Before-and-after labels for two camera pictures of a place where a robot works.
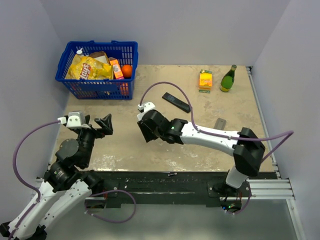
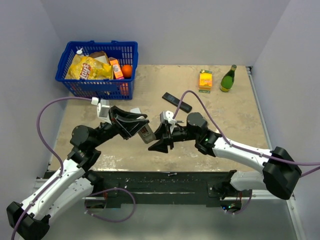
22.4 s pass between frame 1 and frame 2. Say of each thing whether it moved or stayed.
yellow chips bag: stayed
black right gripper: moved
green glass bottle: stayed
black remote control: stayed
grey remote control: moved
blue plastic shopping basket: stayed
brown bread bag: stayed
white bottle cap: stayed
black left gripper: moved
